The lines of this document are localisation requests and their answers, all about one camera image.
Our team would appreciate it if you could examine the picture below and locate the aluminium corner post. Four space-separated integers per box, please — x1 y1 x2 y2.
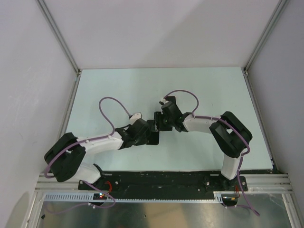
243 0 290 76
35 0 81 75

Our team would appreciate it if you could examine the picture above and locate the black phone case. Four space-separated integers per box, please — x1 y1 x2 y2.
146 120 160 145

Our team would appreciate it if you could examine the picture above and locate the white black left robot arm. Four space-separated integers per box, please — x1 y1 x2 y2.
44 118 153 190

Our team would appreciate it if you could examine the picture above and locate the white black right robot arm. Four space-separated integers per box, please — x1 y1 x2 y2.
154 101 253 190

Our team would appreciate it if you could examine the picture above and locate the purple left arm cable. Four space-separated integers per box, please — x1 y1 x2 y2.
44 96 133 214

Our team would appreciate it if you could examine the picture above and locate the aluminium corner post right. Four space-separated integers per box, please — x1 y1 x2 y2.
243 0 290 76

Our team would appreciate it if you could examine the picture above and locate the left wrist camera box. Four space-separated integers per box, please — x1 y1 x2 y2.
129 112 142 121

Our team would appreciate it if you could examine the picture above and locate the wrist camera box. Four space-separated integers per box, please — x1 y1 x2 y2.
159 97 168 105
129 112 142 121

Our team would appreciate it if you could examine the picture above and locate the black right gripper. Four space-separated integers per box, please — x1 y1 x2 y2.
151 112 174 132

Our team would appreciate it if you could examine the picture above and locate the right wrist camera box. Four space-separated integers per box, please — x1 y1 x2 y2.
159 97 168 105

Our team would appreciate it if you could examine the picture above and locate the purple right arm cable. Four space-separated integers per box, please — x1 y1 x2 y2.
163 89 261 217

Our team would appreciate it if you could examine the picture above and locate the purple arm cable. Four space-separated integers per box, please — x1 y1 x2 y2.
163 89 261 217
44 96 133 214

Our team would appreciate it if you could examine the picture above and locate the aluminium corner post left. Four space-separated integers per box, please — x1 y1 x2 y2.
35 0 81 75

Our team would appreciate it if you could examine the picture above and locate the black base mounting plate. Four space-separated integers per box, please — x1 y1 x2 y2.
93 171 248 199

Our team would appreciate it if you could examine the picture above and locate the black smartphone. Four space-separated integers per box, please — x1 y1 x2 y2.
165 96 176 106

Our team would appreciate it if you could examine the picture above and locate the grey slotted cable duct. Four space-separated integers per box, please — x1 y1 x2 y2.
44 192 223 203

